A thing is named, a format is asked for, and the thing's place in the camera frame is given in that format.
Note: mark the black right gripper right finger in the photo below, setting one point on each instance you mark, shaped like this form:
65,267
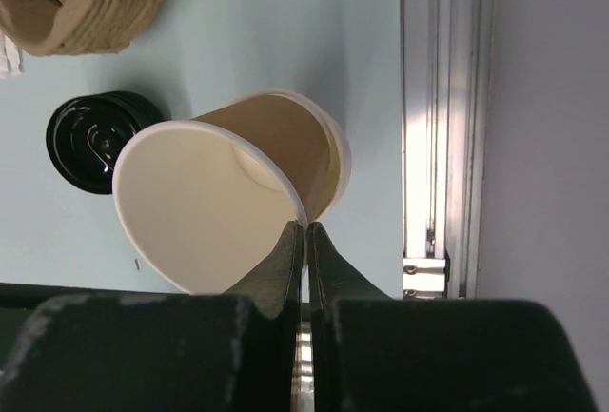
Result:
332,279

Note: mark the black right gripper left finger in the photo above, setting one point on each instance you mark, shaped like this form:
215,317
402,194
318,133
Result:
271,294

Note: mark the brown paper cup stack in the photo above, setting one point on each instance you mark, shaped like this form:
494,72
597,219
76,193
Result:
341,157

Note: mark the black cup lid stack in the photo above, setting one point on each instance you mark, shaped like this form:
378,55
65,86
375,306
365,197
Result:
86,134

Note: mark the white wrapped straws bundle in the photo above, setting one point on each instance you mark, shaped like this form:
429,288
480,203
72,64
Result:
10,57

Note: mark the right aluminium frame post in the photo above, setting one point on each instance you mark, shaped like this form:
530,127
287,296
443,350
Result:
446,53

